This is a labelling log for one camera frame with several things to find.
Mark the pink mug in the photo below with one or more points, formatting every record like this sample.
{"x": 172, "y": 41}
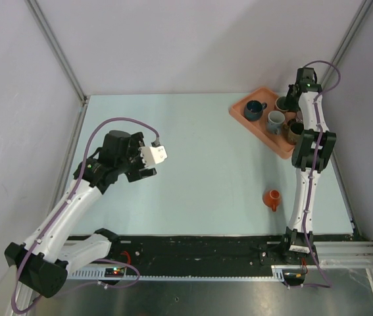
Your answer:
{"x": 280, "y": 104}

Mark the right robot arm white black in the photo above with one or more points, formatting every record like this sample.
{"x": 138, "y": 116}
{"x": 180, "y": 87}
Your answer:
{"x": 310, "y": 157}

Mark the purple mug black handle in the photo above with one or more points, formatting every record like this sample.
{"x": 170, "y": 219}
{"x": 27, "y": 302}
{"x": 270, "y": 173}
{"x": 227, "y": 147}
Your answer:
{"x": 299, "y": 117}

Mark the white cable duct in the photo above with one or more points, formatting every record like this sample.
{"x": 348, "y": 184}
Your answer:
{"x": 251, "y": 273}

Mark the dark blue mug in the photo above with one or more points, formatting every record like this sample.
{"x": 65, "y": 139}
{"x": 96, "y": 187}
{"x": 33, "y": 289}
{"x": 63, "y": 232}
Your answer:
{"x": 253, "y": 110}

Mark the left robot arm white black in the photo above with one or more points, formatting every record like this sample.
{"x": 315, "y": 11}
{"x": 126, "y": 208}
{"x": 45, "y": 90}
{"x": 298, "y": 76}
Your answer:
{"x": 43, "y": 259}

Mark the aluminium frame rail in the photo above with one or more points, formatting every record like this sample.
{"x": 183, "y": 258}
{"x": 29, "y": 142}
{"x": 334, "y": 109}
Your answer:
{"x": 55, "y": 47}

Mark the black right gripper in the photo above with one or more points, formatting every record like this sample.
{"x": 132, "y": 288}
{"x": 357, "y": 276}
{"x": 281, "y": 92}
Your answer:
{"x": 292, "y": 107}

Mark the orange mug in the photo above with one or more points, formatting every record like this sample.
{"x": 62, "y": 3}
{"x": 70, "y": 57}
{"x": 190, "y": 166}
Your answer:
{"x": 272, "y": 199}

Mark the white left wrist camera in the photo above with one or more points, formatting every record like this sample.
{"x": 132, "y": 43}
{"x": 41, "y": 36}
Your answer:
{"x": 153, "y": 155}

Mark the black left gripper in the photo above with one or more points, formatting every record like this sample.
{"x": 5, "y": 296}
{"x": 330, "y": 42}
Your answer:
{"x": 136, "y": 141}

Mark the brown mug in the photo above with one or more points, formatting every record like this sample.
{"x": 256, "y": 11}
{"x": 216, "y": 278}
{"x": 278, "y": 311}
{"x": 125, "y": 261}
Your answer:
{"x": 292, "y": 132}

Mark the grey mug heart print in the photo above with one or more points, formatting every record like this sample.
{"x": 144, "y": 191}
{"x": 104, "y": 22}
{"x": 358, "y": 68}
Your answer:
{"x": 274, "y": 122}

